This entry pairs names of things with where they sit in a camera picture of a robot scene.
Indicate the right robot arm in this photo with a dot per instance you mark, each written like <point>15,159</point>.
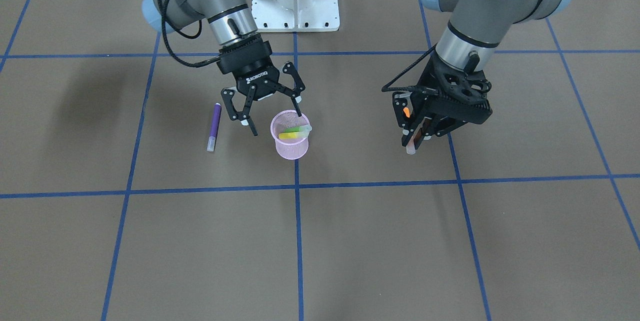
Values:
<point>230,22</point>

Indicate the purple marker pen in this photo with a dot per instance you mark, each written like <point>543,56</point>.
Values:
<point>215,122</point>

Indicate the green highlighter pen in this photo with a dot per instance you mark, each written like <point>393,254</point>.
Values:
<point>298,129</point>

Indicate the yellow highlighter pen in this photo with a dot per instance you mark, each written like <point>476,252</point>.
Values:
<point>293,135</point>

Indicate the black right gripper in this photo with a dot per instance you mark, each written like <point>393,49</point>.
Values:
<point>248,67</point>

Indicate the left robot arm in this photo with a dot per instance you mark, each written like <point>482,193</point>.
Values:
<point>478,27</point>

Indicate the orange highlighter pen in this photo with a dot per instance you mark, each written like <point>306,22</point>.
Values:
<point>415,129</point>

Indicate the pink mesh pen holder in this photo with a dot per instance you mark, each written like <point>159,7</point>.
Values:
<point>290,150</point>

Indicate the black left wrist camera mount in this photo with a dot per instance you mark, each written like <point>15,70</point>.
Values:
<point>464,96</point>

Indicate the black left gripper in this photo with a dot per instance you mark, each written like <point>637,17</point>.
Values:
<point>423,112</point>

